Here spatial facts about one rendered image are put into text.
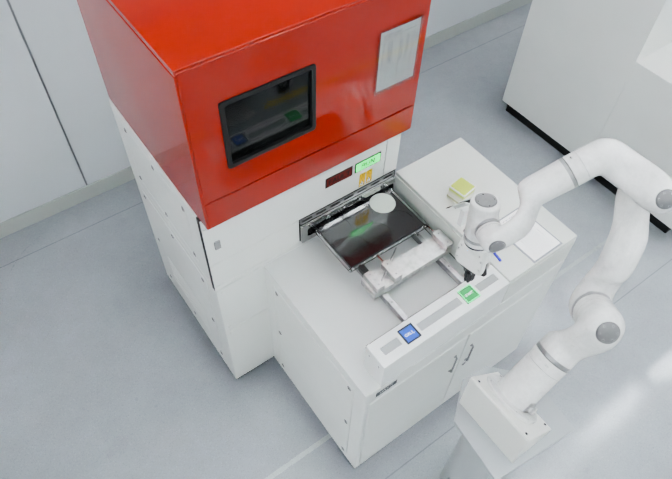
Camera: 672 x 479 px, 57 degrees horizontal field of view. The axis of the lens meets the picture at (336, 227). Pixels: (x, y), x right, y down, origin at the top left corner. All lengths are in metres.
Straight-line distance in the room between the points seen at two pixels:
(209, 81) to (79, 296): 2.05
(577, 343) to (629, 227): 0.35
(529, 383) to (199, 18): 1.37
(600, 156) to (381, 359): 0.87
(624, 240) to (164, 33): 1.32
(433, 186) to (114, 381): 1.72
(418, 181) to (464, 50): 2.47
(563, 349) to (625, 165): 0.55
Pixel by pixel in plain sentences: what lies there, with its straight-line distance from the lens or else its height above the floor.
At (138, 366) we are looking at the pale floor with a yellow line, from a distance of 3.13.
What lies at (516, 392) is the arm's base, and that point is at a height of 0.98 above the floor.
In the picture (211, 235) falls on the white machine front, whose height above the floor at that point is 1.13.
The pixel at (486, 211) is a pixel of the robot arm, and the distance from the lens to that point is 1.73.
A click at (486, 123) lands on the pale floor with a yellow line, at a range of 4.20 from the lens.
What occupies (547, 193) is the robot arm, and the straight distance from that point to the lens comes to 1.78.
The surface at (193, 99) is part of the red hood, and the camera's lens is 1.58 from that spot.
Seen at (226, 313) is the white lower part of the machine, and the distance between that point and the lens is 2.43.
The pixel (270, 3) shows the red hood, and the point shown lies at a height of 1.82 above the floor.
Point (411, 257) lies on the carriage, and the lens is 2.29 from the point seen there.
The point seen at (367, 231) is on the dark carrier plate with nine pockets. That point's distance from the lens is 2.32.
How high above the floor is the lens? 2.72
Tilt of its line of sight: 52 degrees down
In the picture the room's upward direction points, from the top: 2 degrees clockwise
